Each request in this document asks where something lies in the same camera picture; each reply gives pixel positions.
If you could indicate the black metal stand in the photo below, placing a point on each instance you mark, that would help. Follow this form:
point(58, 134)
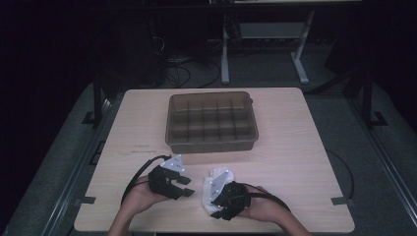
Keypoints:
point(97, 98)
point(367, 98)

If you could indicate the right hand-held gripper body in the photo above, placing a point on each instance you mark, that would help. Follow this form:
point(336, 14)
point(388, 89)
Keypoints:
point(234, 196)

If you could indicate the brown divided storage box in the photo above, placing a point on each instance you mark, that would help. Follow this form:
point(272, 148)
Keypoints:
point(211, 123)

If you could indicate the black tape strip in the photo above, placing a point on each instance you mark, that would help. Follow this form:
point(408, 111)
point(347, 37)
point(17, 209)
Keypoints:
point(339, 200)
point(87, 200)

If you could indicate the person's right hand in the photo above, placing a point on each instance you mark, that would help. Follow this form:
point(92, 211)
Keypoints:
point(262, 208)

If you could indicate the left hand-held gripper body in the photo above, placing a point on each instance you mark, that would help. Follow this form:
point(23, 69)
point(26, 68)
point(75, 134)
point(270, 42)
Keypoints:
point(164, 183)

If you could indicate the person's left hand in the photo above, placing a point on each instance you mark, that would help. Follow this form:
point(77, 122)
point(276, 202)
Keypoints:
point(141, 196)

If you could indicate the aluminium frame rail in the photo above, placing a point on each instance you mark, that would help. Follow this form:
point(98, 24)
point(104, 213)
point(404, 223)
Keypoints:
point(70, 187)
point(387, 164)

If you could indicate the white-legged desk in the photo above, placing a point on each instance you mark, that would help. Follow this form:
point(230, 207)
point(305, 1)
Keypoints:
point(225, 65)

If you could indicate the grey panel under desk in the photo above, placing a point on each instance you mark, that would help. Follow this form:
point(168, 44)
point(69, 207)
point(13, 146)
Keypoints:
point(272, 30)

